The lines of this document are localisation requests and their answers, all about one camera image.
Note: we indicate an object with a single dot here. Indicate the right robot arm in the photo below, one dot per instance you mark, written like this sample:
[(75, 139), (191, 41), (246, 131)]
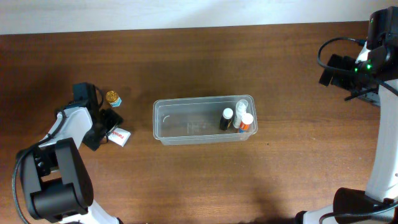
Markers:
[(378, 202)]

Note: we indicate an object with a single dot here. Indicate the clear plastic container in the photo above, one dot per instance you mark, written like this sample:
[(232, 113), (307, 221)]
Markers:
[(185, 121)]

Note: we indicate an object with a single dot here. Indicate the white Panadol box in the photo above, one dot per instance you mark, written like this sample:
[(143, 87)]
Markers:
[(119, 136)]

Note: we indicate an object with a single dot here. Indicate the white clear-capped bottle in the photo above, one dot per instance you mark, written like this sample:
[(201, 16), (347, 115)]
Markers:
[(240, 109)]

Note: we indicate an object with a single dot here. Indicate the small gold-lidded jar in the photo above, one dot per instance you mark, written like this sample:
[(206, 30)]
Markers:
[(113, 98)]

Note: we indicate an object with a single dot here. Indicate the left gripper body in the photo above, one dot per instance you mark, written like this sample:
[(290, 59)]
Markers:
[(104, 128)]

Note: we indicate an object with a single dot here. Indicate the orange tube white cap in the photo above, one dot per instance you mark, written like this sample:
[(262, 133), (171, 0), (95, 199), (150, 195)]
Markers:
[(246, 121)]

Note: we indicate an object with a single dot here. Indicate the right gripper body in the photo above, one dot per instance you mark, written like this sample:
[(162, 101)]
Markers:
[(333, 70)]

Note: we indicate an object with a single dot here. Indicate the black bottle white cap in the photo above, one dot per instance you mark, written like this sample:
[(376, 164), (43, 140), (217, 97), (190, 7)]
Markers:
[(226, 119)]

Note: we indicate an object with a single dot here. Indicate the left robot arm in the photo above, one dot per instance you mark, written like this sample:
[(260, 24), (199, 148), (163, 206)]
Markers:
[(55, 182)]

